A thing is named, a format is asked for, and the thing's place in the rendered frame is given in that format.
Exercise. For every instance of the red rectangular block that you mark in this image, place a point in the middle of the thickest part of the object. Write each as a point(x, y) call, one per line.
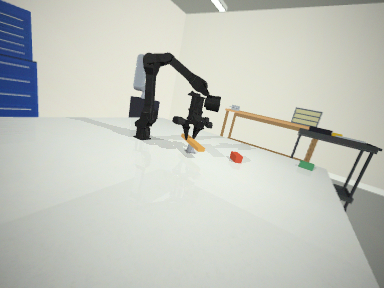
point(236, 157)

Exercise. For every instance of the orange bar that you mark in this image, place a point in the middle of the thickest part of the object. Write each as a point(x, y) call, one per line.
point(194, 143)

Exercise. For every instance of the green rectangular block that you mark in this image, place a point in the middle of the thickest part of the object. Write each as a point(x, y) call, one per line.
point(306, 165)

